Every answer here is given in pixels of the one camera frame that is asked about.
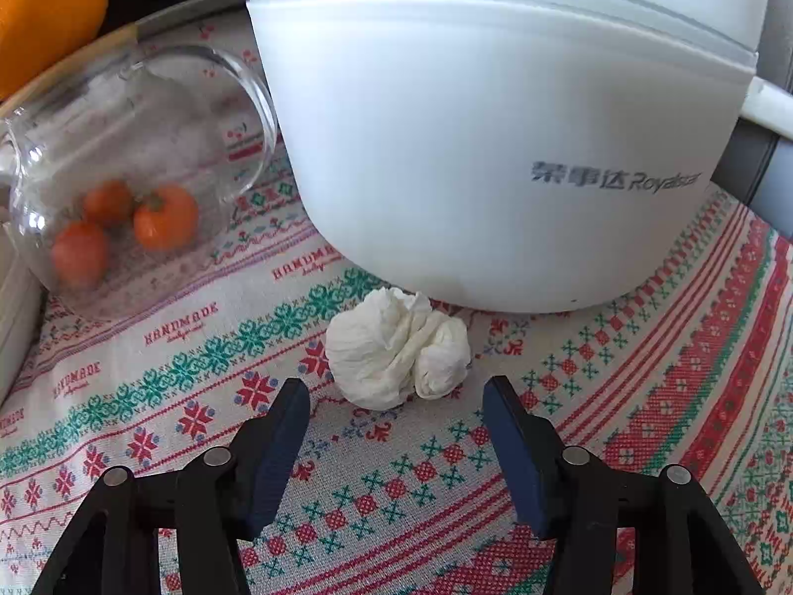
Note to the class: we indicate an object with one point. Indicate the orange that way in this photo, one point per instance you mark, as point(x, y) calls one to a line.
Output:
point(43, 12)

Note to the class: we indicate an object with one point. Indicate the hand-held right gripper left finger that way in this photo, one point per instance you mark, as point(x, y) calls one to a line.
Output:
point(282, 446)

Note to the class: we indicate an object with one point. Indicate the clear glass jar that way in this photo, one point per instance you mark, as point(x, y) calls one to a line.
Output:
point(80, 136)

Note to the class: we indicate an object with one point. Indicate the patterned tablecloth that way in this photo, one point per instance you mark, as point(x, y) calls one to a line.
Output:
point(402, 496)

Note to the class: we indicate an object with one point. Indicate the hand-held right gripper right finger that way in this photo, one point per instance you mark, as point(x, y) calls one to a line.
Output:
point(514, 446)

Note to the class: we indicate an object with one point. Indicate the white tissue ball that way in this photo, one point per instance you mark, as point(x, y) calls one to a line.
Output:
point(390, 353)

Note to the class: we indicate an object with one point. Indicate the black chair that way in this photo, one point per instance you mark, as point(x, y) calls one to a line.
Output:
point(771, 167)

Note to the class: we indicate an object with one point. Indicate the white electric pot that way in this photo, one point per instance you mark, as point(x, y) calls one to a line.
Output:
point(464, 136)

